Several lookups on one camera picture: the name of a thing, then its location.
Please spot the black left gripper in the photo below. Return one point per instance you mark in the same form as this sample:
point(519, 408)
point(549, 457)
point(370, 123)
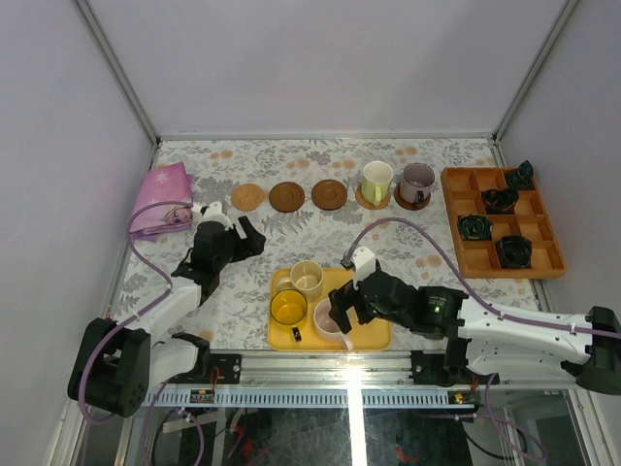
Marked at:
point(238, 238)

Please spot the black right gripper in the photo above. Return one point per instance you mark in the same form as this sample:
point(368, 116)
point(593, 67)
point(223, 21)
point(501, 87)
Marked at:
point(341, 300)

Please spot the pink ceramic mug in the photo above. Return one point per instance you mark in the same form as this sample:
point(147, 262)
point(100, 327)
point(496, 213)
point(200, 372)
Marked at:
point(326, 328)

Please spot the woven rattan coaster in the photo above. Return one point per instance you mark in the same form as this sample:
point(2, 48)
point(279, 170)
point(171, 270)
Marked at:
point(247, 197)
point(367, 202)

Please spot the cream beige mug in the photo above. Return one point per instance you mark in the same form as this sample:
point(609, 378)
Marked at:
point(306, 277)

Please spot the yellow glass mug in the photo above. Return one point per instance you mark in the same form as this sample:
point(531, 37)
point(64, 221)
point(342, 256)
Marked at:
point(289, 311)

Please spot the white mug green handle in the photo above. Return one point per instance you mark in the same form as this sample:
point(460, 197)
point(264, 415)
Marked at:
point(378, 175)

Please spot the purple grey mug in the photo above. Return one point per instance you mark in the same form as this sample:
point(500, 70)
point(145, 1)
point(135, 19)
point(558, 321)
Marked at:
point(416, 183)

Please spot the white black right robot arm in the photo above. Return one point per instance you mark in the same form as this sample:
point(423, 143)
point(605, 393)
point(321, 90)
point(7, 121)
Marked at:
point(485, 343)

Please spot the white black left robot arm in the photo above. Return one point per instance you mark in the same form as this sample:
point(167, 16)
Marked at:
point(119, 361)

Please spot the yellow plastic tray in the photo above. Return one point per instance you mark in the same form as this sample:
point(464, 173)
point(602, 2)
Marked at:
point(374, 336)

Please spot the pink folded cartoon cloth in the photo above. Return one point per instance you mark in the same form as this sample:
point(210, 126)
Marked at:
point(170, 188)

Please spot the black rolled fabric bundle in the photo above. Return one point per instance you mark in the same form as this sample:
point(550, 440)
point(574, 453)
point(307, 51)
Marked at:
point(514, 252)
point(521, 178)
point(475, 228)
point(500, 201)

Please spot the orange compartment organizer box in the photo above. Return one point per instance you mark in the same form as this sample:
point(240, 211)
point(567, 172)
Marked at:
point(462, 187)

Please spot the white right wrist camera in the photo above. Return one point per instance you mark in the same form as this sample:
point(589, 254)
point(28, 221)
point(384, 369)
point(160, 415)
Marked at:
point(362, 261)

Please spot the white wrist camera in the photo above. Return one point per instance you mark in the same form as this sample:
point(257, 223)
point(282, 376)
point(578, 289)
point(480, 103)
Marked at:
point(362, 261)
point(212, 212)

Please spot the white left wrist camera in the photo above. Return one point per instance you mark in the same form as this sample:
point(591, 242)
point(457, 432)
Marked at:
point(212, 212)

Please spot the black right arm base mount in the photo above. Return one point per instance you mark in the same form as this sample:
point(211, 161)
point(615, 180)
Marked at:
point(437, 369)

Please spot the aluminium front frame rail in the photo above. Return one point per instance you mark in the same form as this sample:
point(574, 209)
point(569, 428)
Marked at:
point(390, 369)

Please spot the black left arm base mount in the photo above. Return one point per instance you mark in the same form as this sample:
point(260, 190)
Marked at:
point(217, 368)

